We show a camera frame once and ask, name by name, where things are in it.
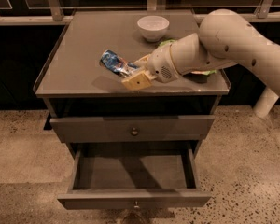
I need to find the closed grey upper drawer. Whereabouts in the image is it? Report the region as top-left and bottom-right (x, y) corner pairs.
(50, 115), (215, 143)

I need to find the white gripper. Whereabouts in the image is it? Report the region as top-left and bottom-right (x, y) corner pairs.
(121, 44), (179, 91)

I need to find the white ceramic bowl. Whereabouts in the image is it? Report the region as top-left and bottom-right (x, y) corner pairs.
(137, 16), (170, 42)

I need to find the blue silver redbull can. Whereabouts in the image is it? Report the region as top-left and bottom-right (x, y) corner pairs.
(100, 49), (139, 77)

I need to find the grey wooden drawer cabinet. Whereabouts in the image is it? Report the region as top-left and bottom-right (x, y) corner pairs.
(33, 9), (232, 211)

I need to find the green chip bag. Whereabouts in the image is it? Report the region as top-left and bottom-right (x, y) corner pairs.
(158, 39), (217, 76)

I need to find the open grey middle drawer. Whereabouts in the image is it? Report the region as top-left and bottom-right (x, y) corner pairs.
(58, 148), (211, 210)

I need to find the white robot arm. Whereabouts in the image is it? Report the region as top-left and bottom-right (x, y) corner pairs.
(122, 9), (280, 98)

